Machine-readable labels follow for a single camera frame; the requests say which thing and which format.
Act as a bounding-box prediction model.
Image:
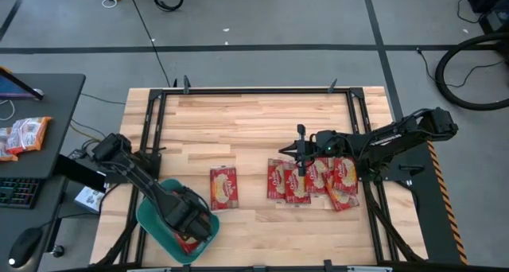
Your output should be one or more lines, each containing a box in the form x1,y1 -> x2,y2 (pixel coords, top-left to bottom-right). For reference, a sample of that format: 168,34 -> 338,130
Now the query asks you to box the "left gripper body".
161,190 -> 214,243

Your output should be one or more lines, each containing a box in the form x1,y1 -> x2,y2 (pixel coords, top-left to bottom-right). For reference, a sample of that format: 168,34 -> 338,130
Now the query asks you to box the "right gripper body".
296,124 -> 355,177

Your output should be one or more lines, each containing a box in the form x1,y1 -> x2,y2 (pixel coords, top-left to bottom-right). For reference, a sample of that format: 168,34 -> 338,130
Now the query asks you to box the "orange popcorn bag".
0,126 -> 20,162
6,116 -> 52,156

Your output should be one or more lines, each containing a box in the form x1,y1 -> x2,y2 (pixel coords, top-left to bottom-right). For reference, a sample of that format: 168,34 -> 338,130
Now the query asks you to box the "green plastic basket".
134,178 -> 221,265

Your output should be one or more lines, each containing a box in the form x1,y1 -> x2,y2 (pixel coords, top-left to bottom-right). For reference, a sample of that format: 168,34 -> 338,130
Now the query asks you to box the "white booklet box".
74,185 -> 107,215

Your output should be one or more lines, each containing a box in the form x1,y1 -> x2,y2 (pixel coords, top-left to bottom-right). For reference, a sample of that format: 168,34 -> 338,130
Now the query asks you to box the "black power box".
53,153 -> 108,192

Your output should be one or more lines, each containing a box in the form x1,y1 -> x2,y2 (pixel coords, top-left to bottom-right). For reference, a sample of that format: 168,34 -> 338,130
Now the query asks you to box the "black hazard striped platform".
391,122 -> 470,266

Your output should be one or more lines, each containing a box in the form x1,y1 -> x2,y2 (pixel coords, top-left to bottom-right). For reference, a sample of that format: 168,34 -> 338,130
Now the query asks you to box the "black computer mouse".
7,227 -> 44,269

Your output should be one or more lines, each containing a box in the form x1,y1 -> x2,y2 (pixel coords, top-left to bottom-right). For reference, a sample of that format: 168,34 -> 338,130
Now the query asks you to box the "black keyboard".
0,177 -> 43,209

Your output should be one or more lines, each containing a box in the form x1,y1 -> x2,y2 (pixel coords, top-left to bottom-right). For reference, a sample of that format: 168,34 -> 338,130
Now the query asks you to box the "black desk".
0,72 -> 87,272

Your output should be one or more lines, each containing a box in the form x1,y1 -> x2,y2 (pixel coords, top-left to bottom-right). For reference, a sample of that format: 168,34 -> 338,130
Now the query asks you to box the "black equipment case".
466,0 -> 509,35

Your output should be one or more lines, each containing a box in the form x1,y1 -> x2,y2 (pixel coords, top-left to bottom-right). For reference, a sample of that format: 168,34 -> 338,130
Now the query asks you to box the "computer monitor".
0,64 -> 45,102

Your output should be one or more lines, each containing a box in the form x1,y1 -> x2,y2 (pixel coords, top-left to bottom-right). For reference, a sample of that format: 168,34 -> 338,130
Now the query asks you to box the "black aluminium table frame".
90,87 -> 429,272

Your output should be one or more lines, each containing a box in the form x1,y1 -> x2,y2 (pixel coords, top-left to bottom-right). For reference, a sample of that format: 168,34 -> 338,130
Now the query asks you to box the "thin black floor cable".
415,47 -> 506,89

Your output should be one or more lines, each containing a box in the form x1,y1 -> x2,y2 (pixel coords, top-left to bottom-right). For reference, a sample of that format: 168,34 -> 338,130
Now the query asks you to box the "thick black hose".
434,32 -> 509,112

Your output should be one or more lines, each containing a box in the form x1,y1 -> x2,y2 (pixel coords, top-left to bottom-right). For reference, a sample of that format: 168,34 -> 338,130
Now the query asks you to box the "long black floor cable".
126,0 -> 173,88

